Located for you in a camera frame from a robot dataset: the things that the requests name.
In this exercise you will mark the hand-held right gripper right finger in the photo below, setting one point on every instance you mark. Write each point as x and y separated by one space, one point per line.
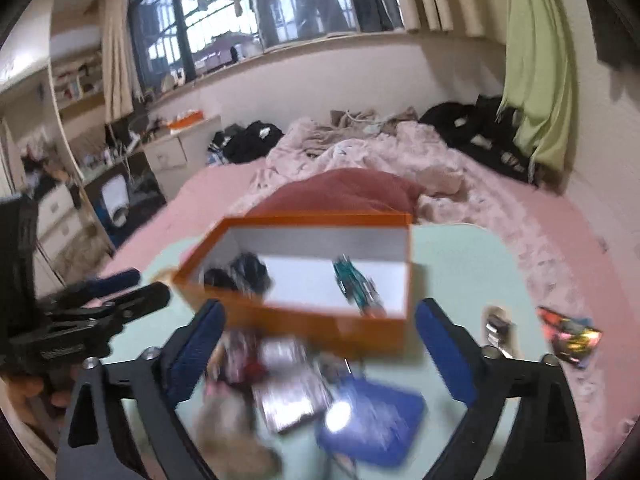
445 355

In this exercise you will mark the teal pens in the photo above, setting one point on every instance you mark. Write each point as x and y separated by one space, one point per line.
355 285

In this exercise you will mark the white drawer unit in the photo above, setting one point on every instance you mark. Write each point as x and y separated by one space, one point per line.
55 220

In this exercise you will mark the red black small item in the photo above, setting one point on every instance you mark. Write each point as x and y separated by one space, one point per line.
245 360

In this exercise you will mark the black pouch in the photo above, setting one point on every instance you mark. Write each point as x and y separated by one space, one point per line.
250 270

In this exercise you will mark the wall shelf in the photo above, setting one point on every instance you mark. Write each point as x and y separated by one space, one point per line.
75 80

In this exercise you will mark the green hanging cloth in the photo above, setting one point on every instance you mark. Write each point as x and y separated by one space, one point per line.
540 60

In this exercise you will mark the white cabinet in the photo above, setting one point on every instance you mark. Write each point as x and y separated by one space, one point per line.
175 155

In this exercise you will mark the black white clothes pile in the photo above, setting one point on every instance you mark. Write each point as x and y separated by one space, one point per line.
250 142

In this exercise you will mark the black hanging garment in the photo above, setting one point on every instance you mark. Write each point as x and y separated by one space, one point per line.
615 25

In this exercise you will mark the person's left hand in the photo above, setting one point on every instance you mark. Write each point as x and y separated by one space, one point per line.
25 390

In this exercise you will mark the beige crumpled cloth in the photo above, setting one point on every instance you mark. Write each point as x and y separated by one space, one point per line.
360 117

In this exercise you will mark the beige side curtain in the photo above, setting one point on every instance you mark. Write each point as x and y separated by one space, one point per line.
117 50

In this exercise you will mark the light green desktop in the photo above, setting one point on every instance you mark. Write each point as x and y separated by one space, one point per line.
450 270

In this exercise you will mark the small orange box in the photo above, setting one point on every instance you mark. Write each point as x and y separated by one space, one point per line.
185 121

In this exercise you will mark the patterned shiny pouch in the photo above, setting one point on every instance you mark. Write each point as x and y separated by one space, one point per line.
290 390

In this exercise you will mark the blue pouch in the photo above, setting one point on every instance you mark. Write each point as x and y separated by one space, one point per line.
370 420

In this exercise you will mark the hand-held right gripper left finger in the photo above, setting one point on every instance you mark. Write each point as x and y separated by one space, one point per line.
200 350

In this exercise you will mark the red pillow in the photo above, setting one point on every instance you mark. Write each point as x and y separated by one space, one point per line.
340 192

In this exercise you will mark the window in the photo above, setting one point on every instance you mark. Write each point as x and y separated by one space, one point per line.
250 10

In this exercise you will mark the black striped bundle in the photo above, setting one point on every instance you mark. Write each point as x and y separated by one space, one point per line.
217 279

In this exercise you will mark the metal clip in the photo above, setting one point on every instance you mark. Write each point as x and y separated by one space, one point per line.
497 327

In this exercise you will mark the beige doll figure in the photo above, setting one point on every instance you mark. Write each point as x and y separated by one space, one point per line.
225 425

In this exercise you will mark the pink bed sheet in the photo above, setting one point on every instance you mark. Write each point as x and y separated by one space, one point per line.
550 240

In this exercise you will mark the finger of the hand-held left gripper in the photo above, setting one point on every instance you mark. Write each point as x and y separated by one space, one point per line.
145 299
115 280

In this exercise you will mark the crumpled pink quilt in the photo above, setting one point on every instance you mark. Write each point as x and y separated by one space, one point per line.
375 160

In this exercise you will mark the orange cardboard box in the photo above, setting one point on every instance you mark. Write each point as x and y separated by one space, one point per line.
310 325

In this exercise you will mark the colourful foil packet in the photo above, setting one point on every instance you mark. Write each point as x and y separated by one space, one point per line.
570 337

